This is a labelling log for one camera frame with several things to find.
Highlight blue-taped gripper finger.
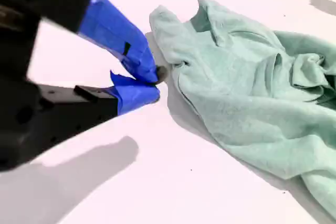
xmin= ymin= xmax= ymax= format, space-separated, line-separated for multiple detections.
xmin=77 ymin=0 xmax=169 ymax=84
xmin=39 ymin=70 xmax=161 ymax=126

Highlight pale green T-shirt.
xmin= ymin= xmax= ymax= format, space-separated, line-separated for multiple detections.
xmin=149 ymin=0 xmax=336 ymax=221

